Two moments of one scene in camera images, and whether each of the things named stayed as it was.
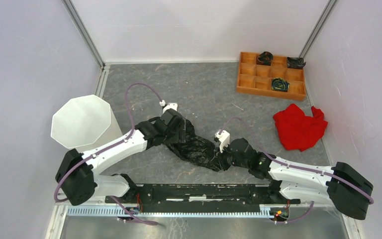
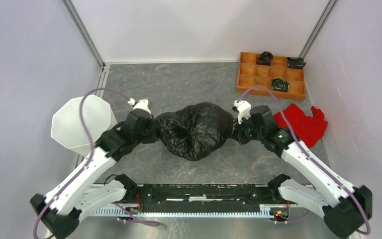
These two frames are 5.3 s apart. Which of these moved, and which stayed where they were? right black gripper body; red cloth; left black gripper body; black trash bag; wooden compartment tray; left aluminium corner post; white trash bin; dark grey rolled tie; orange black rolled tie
Moved: black trash bag; right black gripper body; left black gripper body
Stayed: white trash bin; wooden compartment tray; dark grey rolled tie; left aluminium corner post; red cloth; orange black rolled tie
